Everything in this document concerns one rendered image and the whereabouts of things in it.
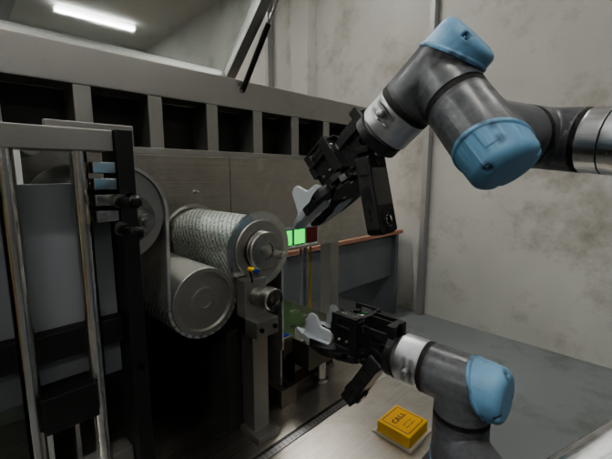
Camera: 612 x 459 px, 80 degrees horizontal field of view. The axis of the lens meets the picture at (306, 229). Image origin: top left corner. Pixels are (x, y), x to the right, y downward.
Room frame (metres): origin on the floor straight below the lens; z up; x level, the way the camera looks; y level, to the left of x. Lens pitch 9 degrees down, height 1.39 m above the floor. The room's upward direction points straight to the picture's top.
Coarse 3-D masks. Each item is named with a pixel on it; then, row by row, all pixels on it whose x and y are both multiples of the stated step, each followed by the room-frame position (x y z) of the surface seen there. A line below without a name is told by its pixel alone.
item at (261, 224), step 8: (256, 224) 0.68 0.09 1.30; (264, 224) 0.69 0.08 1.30; (272, 224) 0.70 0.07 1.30; (248, 232) 0.66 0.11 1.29; (240, 240) 0.65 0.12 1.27; (280, 240) 0.72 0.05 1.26; (240, 248) 0.65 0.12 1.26; (240, 256) 0.65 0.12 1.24; (240, 264) 0.65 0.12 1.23; (248, 264) 0.66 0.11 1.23; (248, 272) 0.66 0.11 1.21; (264, 272) 0.69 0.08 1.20
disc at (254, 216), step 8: (248, 216) 0.67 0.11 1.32; (256, 216) 0.68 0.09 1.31; (264, 216) 0.69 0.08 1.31; (272, 216) 0.71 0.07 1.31; (240, 224) 0.66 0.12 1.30; (248, 224) 0.67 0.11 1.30; (280, 224) 0.72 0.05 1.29; (232, 232) 0.64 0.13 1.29; (240, 232) 0.66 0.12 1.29; (280, 232) 0.72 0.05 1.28; (232, 240) 0.64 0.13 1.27; (232, 248) 0.64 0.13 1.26; (232, 256) 0.64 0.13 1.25; (232, 264) 0.64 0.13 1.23; (280, 264) 0.72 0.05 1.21; (232, 272) 0.64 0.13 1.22; (240, 272) 0.65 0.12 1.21; (272, 272) 0.71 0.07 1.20
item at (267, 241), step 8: (256, 232) 0.67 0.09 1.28; (264, 232) 0.67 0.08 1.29; (272, 232) 0.68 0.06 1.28; (248, 240) 0.66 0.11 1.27; (256, 240) 0.65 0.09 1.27; (264, 240) 0.67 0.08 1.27; (272, 240) 0.68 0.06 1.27; (248, 248) 0.65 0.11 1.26; (256, 248) 0.65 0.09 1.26; (264, 248) 0.67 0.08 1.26; (272, 248) 0.69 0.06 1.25; (280, 248) 0.70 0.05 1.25; (248, 256) 0.65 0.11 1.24; (256, 256) 0.65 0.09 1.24; (264, 256) 0.67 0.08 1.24; (272, 256) 0.68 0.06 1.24; (256, 264) 0.65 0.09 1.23; (264, 264) 0.67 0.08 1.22; (272, 264) 0.68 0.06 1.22
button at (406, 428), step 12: (396, 408) 0.67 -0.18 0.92; (384, 420) 0.64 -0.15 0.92; (396, 420) 0.64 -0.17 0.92; (408, 420) 0.64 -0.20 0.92; (420, 420) 0.64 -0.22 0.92; (384, 432) 0.63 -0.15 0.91; (396, 432) 0.61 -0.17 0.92; (408, 432) 0.60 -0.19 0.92; (420, 432) 0.62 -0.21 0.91; (408, 444) 0.59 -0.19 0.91
